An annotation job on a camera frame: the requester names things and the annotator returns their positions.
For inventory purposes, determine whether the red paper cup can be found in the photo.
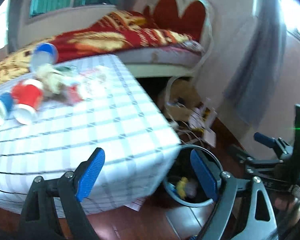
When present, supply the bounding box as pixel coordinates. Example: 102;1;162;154
12;79;44;125

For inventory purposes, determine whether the blue white paper cup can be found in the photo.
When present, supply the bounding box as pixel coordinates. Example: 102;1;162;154
30;43;58;72

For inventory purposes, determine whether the black round trash bin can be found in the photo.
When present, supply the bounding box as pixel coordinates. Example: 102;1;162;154
162;144;224;208

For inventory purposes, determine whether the person right hand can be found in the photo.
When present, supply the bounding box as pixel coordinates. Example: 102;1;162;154
274;195;300;223

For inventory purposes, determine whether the grey curtain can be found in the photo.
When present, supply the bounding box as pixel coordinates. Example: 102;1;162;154
225;0;287;126

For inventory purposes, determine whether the white wifi router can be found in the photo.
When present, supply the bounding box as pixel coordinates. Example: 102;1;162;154
188;98;217;148

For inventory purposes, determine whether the white checkered tablecloth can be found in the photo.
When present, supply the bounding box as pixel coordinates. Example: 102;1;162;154
0;55;180;214

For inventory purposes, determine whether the brown cardboard box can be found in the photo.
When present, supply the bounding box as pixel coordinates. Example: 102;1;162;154
157;79;202;122

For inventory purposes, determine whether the white bed mattress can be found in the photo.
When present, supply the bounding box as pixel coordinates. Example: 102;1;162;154
114;41;205;78

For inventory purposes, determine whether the red white bed headboard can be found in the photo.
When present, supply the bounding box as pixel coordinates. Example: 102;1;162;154
142;0;215;46

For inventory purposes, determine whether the red gold patterned blanket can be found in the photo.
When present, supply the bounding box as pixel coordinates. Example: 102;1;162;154
0;10;192;85

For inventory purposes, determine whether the white cable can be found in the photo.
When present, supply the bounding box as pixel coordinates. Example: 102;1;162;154
163;76;206;148

